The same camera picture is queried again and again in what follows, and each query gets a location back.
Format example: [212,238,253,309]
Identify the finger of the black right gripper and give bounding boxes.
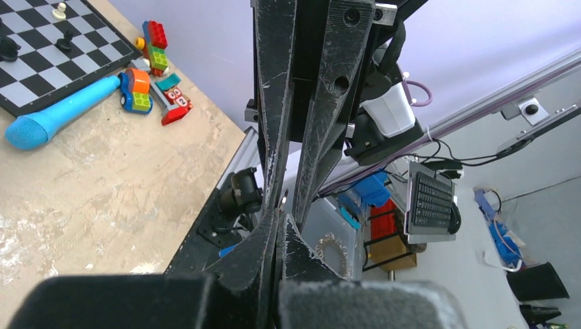
[293,1,375,229]
[254,0,297,214]

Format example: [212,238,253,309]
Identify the red green toy block stack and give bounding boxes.
[134,20,169,77]

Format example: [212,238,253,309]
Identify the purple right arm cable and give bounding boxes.
[401,71,434,108]

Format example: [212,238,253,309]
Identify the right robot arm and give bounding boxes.
[251,1,422,226]

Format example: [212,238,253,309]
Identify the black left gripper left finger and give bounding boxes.
[9,210,278,328]

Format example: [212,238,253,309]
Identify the light blue plastic cylinder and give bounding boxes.
[4,75,121,150]

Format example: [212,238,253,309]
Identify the black chess pawn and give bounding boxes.
[55,29,74,53]

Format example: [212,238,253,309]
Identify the black chess piece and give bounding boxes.
[0,36,21,62]

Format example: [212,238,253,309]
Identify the white chess piece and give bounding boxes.
[51,2,67,21]

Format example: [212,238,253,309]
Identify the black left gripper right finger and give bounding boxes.
[275,213,468,328]

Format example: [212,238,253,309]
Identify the black computer keyboard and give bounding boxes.
[404,162,456,244]

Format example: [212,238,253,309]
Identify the aluminium frame rail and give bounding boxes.
[217,47,581,192]

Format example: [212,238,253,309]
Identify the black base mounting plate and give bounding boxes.
[165,167,262,274]

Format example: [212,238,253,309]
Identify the orange blue toy car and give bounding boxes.
[118,67,153,114]

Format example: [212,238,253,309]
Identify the red triangular block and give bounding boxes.
[149,73,194,127]

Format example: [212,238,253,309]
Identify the black white chessboard mat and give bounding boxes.
[1,0,140,117]

